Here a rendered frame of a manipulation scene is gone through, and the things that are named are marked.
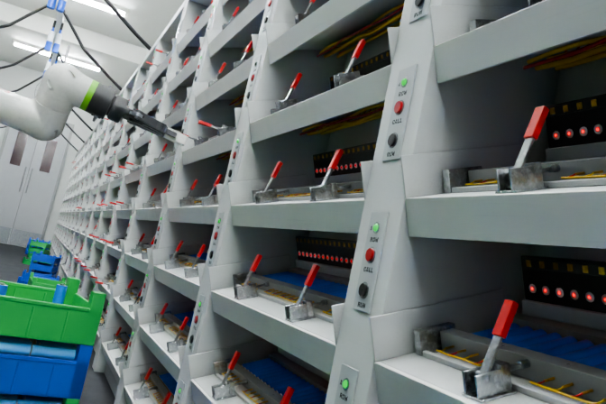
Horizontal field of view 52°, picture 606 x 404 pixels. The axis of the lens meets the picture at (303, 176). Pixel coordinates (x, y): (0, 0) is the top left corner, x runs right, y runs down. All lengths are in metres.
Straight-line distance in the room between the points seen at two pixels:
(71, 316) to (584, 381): 0.72
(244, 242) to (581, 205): 0.96
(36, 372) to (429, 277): 0.59
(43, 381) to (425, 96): 0.68
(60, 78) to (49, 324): 0.96
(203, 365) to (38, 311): 0.49
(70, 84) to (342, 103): 1.02
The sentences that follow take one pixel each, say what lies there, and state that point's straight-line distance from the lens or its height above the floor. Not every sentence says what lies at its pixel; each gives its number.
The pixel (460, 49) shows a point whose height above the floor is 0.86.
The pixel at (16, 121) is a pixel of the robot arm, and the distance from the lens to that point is 1.88.
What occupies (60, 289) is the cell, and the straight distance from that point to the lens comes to 1.17.
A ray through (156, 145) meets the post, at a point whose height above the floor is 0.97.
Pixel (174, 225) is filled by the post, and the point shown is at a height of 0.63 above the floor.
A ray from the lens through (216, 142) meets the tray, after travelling 1.66.
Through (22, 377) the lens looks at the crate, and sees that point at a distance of 1.03.
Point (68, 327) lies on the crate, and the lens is 1.02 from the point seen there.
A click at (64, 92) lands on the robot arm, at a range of 1.84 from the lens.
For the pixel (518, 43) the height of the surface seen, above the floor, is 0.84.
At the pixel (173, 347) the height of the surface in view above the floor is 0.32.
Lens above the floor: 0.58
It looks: 8 degrees up
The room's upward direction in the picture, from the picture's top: 12 degrees clockwise
